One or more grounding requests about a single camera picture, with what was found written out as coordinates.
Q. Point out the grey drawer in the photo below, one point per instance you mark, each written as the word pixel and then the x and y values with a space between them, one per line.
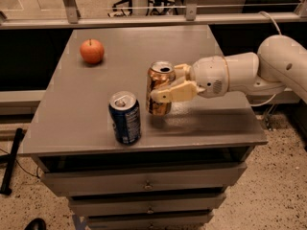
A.
pixel 146 205
pixel 148 221
pixel 143 179

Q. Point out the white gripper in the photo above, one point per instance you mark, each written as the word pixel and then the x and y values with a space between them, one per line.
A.
pixel 209 75

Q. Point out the orange soda can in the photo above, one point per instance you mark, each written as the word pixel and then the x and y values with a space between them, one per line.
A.
pixel 160 73

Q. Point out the bottom grey drawer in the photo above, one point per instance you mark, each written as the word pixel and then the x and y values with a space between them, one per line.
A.
pixel 148 221

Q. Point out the grey drawer cabinet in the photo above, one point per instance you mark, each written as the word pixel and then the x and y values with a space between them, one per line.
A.
pixel 72 131

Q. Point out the top grey drawer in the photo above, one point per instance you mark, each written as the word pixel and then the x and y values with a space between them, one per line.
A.
pixel 143 179

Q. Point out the black shoe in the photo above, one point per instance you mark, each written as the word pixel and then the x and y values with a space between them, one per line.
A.
pixel 36 224

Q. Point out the middle grey drawer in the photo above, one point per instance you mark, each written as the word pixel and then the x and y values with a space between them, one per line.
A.
pixel 146 205

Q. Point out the black metal bar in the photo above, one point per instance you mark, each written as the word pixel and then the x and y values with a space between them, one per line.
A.
pixel 9 160

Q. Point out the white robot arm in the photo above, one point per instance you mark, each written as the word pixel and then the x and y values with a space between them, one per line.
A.
pixel 279 63

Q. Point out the grey metal railing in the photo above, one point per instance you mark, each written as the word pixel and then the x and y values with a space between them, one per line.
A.
pixel 49 14

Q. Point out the red apple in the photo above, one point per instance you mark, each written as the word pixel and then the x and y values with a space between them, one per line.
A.
pixel 92 51

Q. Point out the blue pepsi can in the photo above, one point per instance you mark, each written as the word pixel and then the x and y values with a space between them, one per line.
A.
pixel 125 113

